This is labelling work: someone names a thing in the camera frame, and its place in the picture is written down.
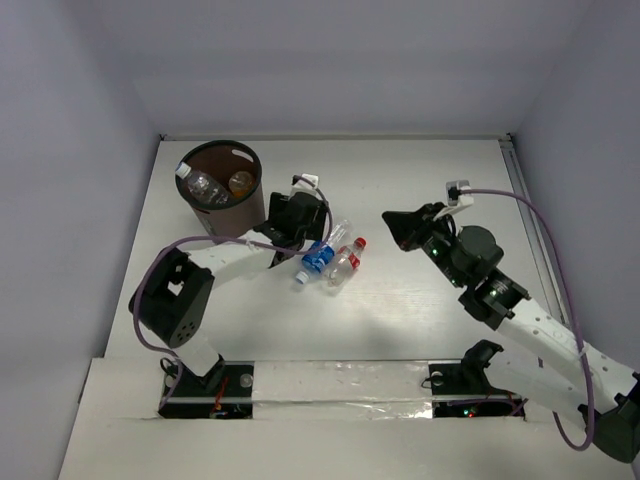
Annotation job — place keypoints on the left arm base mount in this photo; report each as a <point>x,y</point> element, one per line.
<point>225,393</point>

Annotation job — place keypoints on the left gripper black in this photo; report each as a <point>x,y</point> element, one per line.
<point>298,220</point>

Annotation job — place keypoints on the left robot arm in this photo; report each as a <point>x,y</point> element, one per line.
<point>169,304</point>

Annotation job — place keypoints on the orange juice bottle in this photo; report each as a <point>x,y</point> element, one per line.
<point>241,183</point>

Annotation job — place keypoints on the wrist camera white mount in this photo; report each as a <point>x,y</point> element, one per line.
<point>307,183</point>
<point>458,198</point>

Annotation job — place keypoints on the red cap clear bottle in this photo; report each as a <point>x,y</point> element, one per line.
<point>345,262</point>

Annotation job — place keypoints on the brown round waste bin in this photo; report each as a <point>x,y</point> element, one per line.
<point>221,159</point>

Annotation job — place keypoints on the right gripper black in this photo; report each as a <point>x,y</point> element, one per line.
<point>407,228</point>

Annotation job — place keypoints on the blue label bottle middle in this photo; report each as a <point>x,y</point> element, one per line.
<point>312,265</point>

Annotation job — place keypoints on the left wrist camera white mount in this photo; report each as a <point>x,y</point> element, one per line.
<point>307,183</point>

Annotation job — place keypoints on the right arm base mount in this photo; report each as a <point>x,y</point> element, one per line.
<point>461,392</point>

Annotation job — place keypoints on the white foam strip with tape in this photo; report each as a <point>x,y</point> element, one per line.
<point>341,390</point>

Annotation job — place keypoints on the aluminium rail right edge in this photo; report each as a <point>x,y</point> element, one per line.
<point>553,296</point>

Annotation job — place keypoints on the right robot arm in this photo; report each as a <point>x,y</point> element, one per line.
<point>575,381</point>

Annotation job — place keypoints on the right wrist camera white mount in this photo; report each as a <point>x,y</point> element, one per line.
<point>458,198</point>

